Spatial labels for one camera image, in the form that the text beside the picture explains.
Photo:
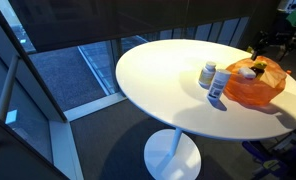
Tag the white tube blue label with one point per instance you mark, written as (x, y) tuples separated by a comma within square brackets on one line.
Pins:
[(218, 84)]

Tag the orange plastic bag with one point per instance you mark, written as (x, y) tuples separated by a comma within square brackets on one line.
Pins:
[(258, 91)]

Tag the grey metal handrail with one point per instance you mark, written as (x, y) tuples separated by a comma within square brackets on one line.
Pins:
[(7, 88)]

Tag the brown bottle yellow label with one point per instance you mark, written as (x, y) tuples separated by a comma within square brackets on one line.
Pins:
[(259, 68)]

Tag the white table pedestal base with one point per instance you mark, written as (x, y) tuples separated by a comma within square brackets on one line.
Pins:
[(171, 155)]

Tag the white cap bottle in bag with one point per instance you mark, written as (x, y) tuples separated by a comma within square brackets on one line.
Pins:
[(247, 73)]

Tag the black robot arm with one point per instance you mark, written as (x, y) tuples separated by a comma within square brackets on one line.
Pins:
[(282, 34)]

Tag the white bottle yellow label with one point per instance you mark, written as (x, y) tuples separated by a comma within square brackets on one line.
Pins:
[(207, 74)]

